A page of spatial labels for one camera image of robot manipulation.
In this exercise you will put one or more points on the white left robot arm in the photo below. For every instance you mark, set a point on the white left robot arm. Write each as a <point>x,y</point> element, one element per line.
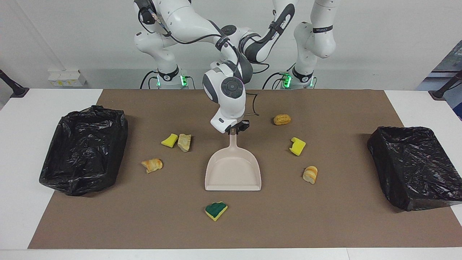
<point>317,36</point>

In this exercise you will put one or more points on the curved yellow sponge piece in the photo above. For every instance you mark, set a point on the curved yellow sponge piece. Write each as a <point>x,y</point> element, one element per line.
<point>169,140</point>

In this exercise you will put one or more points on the black stand foot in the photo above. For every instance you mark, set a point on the black stand foot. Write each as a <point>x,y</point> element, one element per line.
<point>444,92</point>
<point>14,88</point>

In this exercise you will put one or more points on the white box on wall ledge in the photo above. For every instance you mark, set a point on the white box on wall ledge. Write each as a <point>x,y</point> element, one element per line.
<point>66,77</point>

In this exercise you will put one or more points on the striped croissant bread piece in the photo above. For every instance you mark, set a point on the striped croissant bread piece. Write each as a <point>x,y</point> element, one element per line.
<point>310,174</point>

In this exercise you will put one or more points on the green and yellow sponge piece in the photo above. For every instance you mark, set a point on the green and yellow sponge piece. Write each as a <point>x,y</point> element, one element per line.
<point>216,210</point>

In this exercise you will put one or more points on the brown paper table mat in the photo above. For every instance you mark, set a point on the brown paper table mat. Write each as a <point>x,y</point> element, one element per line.
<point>144,209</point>

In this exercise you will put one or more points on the notched yellow sponge piece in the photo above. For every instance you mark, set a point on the notched yellow sponge piece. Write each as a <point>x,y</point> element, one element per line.
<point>297,146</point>

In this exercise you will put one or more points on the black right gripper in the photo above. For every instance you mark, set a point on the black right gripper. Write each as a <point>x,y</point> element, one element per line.
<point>242,125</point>

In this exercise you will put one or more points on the bin lined with black bag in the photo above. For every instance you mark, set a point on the bin lined with black bag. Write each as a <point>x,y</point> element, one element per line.
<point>85,148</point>
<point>418,166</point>

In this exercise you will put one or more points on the oval brown bread roll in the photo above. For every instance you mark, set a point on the oval brown bread roll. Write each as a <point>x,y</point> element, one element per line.
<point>282,119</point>

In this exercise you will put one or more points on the pale crusty bread chunk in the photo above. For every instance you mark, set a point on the pale crusty bread chunk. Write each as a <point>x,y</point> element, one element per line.
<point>184,142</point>

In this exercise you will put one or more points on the long orange croissant piece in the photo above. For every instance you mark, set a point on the long orange croissant piece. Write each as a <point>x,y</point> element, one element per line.
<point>152,165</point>

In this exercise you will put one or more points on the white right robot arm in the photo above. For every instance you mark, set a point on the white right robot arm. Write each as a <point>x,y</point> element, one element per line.
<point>225,104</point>

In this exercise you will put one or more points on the beige plastic dustpan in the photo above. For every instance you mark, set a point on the beige plastic dustpan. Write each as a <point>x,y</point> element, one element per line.
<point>232,171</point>

